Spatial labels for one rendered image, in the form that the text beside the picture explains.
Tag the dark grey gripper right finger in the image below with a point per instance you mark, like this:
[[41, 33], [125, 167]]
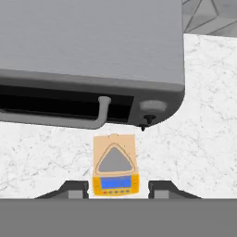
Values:
[[162, 188]]

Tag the yellow digital scale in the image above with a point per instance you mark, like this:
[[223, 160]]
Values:
[[115, 168]]

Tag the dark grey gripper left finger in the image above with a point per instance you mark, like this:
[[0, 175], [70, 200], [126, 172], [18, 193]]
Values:
[[75, 188]]

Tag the grey toaster oven knob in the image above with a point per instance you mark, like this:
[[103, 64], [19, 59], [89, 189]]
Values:
[[152, 106]]

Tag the grey toaster oven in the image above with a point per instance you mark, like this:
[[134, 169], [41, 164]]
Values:
[[92, 46]]

